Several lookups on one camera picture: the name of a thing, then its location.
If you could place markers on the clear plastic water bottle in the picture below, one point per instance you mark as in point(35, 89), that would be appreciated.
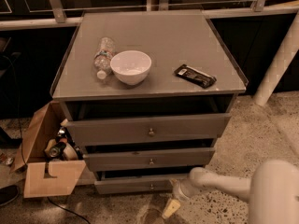
point(103, 57)

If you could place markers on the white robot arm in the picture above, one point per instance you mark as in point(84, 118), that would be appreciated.
point(272, 193)

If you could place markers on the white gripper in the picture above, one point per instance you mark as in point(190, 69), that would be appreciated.
point(181, 188)

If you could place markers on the grey top drawer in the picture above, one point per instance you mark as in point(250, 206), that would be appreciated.
point(147, 129)

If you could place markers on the grey bottom drawer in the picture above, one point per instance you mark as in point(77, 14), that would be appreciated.
point(134, 184)

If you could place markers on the black shoe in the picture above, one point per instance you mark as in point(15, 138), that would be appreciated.
point(8, 194)

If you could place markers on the metal railing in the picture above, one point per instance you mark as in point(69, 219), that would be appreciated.
point(22, 14)

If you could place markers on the white diagonal pole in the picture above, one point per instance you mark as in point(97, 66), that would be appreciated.
point(280, 63)

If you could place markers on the open cardboard box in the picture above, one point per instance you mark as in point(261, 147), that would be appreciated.
point(54, 178)

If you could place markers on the white bowl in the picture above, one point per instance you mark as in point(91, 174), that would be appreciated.
point(131, 66)

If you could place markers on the grey drawer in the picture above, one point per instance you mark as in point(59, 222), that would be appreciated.
point(149, 159)
point(147, 129)
point(134, 184)

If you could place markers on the grey middle drawer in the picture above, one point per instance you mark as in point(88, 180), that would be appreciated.
point(149, 159)

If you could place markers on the black snack bar wrapper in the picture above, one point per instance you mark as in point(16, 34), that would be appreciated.
point(194, 76)

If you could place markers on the grey drawer cabinet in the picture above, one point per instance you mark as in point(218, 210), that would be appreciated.
point(171, 39)

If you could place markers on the dark can in box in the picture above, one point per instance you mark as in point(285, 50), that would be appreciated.
point(57, 150)

